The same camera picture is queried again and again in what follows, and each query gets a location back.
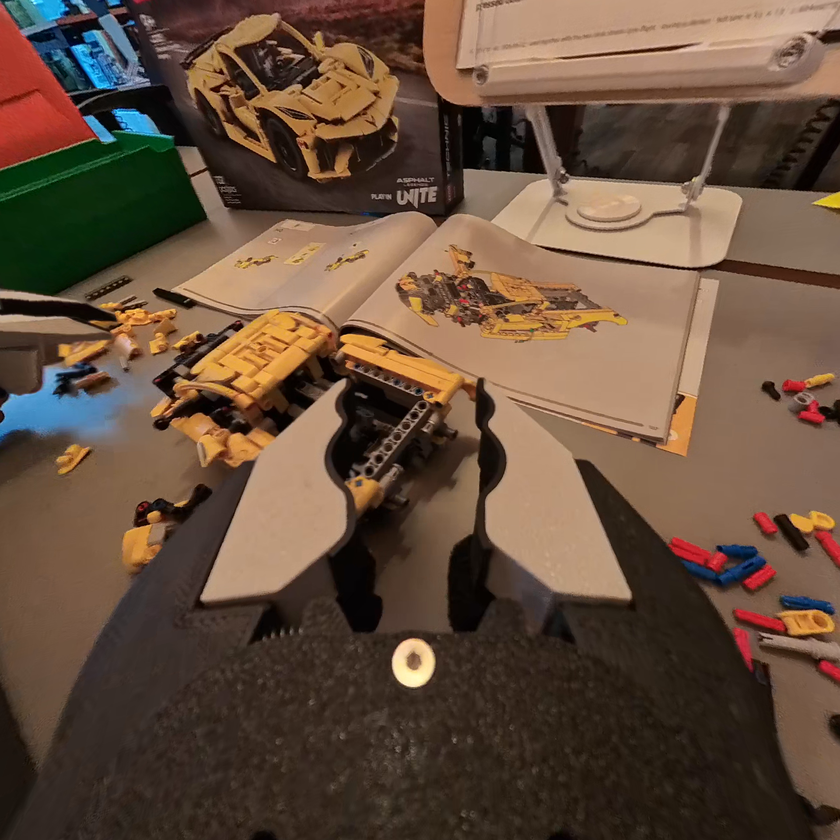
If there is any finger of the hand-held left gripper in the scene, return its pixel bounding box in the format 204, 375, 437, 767
0, 289, 120, 345
0, 343, 47, 396

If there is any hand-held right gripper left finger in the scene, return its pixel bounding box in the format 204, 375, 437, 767
200, 379, 358, 611

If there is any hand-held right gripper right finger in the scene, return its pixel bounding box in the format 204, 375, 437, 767
476, 379, 632, 634

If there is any yellow brick car model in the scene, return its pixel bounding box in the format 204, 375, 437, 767
150, 310, 476, 513

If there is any grey desk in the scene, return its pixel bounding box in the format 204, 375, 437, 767
0, 146, 840, 808

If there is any pile of yellow brick pieces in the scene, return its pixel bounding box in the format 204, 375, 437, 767
56, 295, 204, 396

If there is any green plastic bin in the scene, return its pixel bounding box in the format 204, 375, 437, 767
0, 130, 207, 296

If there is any open instruction booklet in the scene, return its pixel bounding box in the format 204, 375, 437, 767
172, 211, 703, 447

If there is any orange-edged booklet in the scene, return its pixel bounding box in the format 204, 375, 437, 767
512, 276, 721, 458

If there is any pile of small coloured pins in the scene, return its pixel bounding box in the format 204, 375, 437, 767
668, 373, 840, 686

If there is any bookshelf with books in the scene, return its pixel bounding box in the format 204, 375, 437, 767
3, 0, 148, 93

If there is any white document stand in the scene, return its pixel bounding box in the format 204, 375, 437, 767
456, 29, 829, 270

